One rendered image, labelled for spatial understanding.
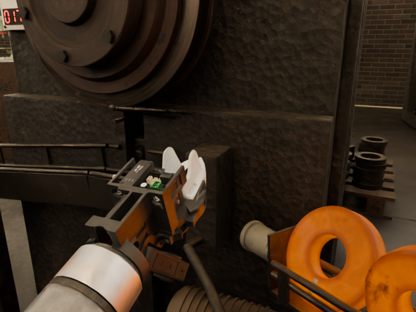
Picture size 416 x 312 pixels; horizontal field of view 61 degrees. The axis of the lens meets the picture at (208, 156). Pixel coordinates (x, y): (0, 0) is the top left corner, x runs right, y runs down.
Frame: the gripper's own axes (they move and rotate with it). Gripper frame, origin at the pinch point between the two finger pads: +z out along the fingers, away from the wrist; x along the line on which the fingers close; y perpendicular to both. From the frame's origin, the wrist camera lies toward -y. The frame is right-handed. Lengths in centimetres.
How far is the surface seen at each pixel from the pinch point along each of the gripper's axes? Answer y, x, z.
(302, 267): -17.7, -15.5, 0.8
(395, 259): -5.8, -26.9, -4.4
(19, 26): 11, 72, 39
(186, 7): 16.4, 11.3, 26.6
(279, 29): 8.4, -3.1, 40.0
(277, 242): -16.2, -11.0, 3.4
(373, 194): -122, -35, 149
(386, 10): -127, -41, 621
